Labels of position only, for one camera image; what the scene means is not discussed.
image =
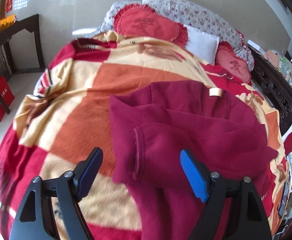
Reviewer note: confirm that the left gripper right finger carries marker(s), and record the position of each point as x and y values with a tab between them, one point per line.
246	217

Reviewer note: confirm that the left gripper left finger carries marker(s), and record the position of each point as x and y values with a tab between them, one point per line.
35	216

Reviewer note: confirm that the maroon fleece sweater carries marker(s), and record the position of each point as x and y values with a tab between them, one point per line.
151	126

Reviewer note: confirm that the smartphone on bed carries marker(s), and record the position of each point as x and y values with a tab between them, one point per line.
284	199

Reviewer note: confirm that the red orange cream blanket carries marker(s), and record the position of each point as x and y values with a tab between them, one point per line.
68	115

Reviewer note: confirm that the right red heart pillow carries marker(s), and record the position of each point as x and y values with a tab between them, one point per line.
226	58

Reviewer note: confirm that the red heart pillow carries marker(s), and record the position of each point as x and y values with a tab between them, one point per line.
226	58
142	20

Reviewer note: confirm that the white rectangular pillow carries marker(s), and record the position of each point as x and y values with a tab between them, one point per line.
201	44

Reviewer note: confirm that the dark wooden side table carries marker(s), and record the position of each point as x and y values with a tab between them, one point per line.
31	25

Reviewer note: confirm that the yellow plastic basket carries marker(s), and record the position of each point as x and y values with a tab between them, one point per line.
7	22

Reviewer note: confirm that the floral quilt bedding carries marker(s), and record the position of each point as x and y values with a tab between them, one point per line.
190	14

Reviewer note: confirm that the left red heart pillow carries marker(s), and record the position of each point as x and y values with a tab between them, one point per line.
142	20

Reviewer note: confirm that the dark carved wooden bed frame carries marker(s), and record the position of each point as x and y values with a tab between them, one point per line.
274	87

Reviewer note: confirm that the red wall sticker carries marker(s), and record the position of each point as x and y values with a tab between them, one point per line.
9	6

